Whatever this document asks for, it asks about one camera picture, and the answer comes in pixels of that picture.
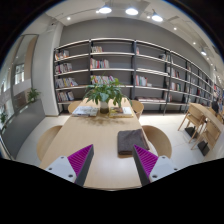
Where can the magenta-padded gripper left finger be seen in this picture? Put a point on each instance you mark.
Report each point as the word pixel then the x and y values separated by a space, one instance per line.
pixel 75 161

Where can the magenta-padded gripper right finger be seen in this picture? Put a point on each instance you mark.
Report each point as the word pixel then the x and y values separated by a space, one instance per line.
pixel 150 161

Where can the zigzag striped grey towel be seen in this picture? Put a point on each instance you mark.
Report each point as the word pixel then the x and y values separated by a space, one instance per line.
pixel 130 140

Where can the light wooden round-back chair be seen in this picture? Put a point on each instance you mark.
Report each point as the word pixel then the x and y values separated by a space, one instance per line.
pixel 73 106
pixel 138 107
pixel 160 140
pixel 46 141

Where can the white and blue book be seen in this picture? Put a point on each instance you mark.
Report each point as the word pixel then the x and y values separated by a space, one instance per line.
pixel 85 111

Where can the light wooden desk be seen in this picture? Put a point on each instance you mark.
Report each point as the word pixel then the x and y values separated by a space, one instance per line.
pixel 201 110

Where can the green potted plant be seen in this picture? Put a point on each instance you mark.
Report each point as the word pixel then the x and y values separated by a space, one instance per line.
pixel 105 91

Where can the small green plant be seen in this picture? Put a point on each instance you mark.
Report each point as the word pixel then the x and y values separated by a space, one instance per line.
pixel 33 94
pixel 3 118

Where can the grey bookshelf unit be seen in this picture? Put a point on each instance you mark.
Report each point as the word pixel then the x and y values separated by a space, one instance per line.
pixel 150 63

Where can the ceiling spotlights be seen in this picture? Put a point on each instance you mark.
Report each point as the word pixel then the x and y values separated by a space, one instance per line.
pixel 131 11

